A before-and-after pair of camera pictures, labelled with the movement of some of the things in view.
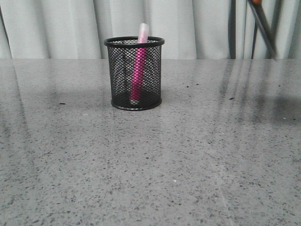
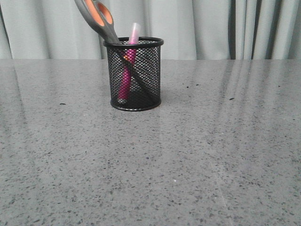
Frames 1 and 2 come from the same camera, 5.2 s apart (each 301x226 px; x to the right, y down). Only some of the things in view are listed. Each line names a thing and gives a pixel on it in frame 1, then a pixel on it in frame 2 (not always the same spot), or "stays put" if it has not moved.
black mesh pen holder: [135, 69] stays put
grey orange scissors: [269, 34] -> [99, 15]
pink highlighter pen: [139, 69] -> [130, 56]
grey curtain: [192, 29] stays put
